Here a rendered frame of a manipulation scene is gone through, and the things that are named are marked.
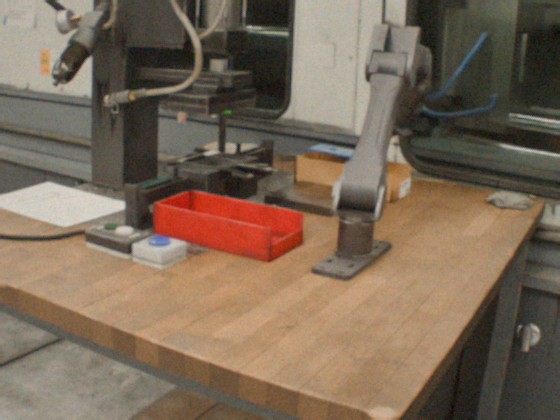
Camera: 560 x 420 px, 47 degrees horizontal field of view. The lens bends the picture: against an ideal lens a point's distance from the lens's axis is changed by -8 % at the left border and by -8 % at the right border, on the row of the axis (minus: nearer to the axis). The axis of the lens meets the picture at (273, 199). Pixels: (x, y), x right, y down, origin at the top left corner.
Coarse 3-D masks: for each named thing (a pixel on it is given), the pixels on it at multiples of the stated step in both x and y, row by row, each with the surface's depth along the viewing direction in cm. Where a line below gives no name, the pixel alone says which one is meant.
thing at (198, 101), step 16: (224, 64) 143; (160, 80) 148; (176, 80) 146; (208, 80) 142; (224, 80) 140; (240, 80) 142; (176, 96) 139; (192, 96) 137; (208, 96) 136; (224, 96) 140; (240, 96) 145; (192, 112) 138; (208, 112) 136
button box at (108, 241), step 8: (64, 232) 123; (72, 232) 123; (80, 232) 124; (88, 232) 119; (96, 232) 118; (104, 232) 119; (112, 232) 119; (136, 232) 120; (144, 232) 120; (32, 240) 121; (88, 240) 119; (96, 240) 118; (104, 240) 117; (112, 240) 116; (120, 240) 115; (128, 240) 115; (136, 240) 116; (96, 248) 119; (104, 248) 118; (112, 248) 117; (120, 248) 116; (128, 248) 115; (120, 256) 116; (128, 256) 115
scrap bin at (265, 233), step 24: (192, 192) 137; (168, 216) 126; (192, 216) 123; (216, 216) 135; (240, 216) 132; (264, 216) 130; (288, 216) 127; (192, 240) 124; (216, 240) 122; (240, 240) 119; (264, 240) 117; (288, 240) 122
